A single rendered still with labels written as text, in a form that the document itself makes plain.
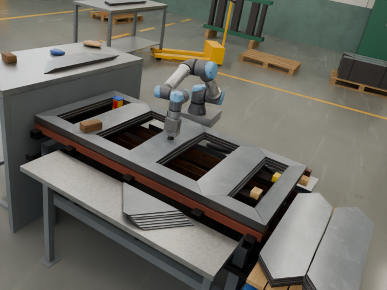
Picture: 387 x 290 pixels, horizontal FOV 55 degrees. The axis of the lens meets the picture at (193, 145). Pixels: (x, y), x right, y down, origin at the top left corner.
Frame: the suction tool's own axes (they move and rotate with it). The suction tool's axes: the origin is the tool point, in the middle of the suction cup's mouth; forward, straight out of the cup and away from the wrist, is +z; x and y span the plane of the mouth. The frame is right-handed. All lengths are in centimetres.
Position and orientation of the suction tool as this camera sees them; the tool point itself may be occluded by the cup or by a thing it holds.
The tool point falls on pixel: (170, 140)
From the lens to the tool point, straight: 231.3
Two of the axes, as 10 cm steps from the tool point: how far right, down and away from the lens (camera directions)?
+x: 3.8, -3.8, 8.5
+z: -1.6, 8.7, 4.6
